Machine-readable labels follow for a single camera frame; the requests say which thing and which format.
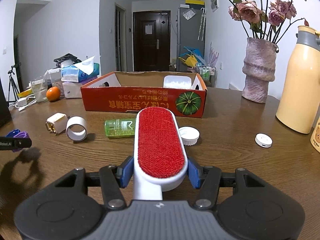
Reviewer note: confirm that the white plug adapter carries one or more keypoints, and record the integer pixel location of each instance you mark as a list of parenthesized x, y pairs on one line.
[(57, 123)]

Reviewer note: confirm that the dark entrance door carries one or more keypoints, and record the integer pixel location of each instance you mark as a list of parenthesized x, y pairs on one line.
[(151, 41)]

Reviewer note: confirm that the red lint brush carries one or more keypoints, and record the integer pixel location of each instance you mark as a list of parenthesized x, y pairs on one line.
[(160, 160)]

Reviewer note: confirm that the dried pink roses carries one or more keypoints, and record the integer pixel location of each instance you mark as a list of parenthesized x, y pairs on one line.
[(265, 19)]

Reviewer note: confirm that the grey refrigerator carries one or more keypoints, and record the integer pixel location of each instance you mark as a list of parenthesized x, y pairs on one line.
[(189, 33)]

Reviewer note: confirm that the clear food container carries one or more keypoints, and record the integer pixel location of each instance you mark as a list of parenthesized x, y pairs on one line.
[(55, 77)]

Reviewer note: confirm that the purple tissue pack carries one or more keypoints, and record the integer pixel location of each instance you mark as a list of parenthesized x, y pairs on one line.
[(72, 90)]

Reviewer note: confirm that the white charger with cables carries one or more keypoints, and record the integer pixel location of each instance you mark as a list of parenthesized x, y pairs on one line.
[(23, 103)]

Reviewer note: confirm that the blue tissue pack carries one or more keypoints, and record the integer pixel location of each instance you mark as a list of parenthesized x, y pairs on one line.
[(80, 71)]

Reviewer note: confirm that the white plastic container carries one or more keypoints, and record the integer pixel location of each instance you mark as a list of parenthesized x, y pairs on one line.
[(177, 82)]

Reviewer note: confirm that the orange fruit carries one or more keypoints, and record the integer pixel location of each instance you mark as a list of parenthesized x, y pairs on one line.
[(53, 94)]

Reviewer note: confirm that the camera tripod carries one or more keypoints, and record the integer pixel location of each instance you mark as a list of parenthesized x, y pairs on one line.
[(12, 87)]

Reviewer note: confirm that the red cardboard box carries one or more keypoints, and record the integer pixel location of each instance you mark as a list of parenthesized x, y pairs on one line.
[(131, 92)]

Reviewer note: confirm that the small white round device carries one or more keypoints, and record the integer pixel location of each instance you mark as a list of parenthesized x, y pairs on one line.
[(263, 140)]

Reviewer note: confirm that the glass cup with straw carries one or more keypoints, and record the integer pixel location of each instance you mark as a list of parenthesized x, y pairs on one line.
[(39, 88)]

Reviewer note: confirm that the white tape roll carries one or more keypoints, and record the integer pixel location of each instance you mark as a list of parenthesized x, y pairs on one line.
[(76, 129)]

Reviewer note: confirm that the black device on container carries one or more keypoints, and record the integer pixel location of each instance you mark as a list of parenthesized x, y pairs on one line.
[(66, 60)]

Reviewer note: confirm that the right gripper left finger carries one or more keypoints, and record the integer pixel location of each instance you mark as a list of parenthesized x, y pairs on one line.
[(112, 179)]

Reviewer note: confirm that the pink ceramic vase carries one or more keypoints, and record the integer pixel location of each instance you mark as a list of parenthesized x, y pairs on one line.
[(259, 68)]

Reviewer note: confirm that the metal trolley rack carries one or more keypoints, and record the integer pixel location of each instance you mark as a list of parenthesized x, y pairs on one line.
[(208, 74)]

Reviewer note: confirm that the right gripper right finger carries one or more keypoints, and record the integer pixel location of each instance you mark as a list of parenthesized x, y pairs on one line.
[(206, 179)]

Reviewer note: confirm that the white jar lid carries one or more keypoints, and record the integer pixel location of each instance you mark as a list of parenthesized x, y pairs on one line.
[(189, 135)]

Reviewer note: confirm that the green plastic bottle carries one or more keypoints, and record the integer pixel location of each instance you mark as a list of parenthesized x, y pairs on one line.
[(120, 127)]

